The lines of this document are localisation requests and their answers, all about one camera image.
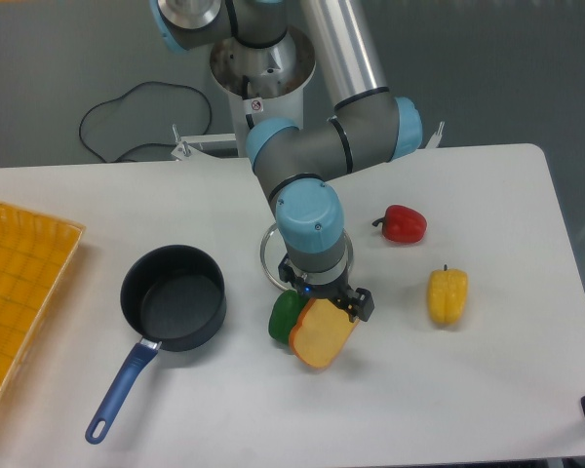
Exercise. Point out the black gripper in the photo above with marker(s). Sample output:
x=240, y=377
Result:
x=331, y=284

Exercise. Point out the toy bread slice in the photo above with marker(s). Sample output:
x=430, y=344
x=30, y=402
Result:
x=320, y=333

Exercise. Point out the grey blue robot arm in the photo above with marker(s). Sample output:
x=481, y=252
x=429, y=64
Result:
x=308, y=107

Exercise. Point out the green toy bell pepper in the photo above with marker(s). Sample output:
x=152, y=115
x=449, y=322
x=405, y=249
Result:
x=284, y=315

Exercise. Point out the yellow toy bell pepper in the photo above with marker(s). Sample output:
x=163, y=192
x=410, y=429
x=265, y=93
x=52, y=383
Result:
x=447, y=292

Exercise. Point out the red toy bell pepper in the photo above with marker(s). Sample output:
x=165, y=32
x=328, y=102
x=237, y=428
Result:
x=402, y=225

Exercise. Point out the glass lid blue knob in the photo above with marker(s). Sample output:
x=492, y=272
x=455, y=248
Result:
x=272, y=250

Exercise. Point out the yellow plastic basket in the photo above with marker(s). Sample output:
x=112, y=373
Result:
x=35, y=251

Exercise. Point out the white metal bracket right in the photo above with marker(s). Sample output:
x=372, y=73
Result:
x=436, y=138

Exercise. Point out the white metal bracket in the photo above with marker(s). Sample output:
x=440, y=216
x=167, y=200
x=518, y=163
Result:
x=436, y=138
x=221, y=146

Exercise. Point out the dark saucepan blue handle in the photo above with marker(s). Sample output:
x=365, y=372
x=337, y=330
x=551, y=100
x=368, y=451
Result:
x=174, y=297

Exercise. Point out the white metal bracket left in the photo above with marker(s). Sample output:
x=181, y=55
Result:
x=221, y=146

